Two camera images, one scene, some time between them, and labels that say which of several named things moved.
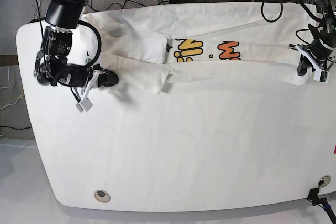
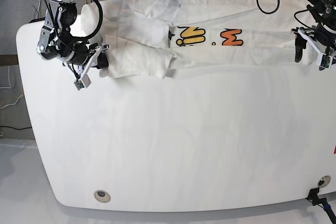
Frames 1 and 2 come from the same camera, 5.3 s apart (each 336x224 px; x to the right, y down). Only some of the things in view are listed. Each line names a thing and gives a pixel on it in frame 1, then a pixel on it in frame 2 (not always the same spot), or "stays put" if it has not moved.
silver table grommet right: [324, 181] stays put
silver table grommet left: [102, 196] stays put
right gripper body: [86, 78] -> [85, 56]
